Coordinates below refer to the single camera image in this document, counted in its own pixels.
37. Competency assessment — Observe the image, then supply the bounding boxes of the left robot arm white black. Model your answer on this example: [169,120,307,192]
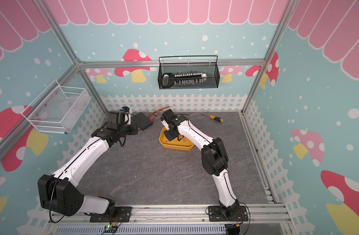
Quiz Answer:
[38,122,138,219]

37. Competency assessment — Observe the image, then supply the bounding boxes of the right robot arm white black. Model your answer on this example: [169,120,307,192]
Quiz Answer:
[161,109,240,220]

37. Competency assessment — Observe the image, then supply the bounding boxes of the black flat box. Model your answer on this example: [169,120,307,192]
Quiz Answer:
[135,112,153,131]

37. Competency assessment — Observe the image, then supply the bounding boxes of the yellow plastic storage box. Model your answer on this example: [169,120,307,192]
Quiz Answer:
[159,127,194,151]

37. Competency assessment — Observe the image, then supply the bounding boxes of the black socket bit holder set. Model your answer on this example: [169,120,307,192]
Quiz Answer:
[159,73,207,89]

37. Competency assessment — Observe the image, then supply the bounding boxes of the yellow black screwdriver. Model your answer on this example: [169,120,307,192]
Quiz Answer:
[202,113,223,123]

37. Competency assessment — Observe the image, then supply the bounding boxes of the green circuit board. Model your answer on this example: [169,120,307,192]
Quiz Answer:
[102,225,118,234]

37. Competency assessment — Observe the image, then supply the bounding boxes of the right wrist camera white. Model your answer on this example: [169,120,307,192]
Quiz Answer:
[161,117,169,130]

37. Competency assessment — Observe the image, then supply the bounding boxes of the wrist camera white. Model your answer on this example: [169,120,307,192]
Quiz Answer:
[161,117,169,130]
[108,106,131,125]

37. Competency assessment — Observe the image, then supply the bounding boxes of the red handled pliers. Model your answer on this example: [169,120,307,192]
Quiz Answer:
[147,106,170,121]

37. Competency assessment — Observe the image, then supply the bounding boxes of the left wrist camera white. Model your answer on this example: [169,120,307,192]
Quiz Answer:
[108,106,131,125]

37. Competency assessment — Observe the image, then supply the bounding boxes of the black wire mesh basket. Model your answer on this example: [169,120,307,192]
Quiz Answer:
[158,55,220,90]

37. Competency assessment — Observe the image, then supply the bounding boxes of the white wire mesh basket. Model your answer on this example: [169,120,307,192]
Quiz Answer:
[21,80,91,135]

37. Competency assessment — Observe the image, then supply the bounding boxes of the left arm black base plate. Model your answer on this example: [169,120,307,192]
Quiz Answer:
[89,206,133,223]

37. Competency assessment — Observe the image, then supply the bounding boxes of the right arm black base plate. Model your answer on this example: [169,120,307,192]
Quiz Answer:
[205,206,249,223]

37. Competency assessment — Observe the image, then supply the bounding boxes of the aluminium front rail frame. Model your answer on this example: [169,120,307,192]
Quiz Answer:
[42,204,297,235]

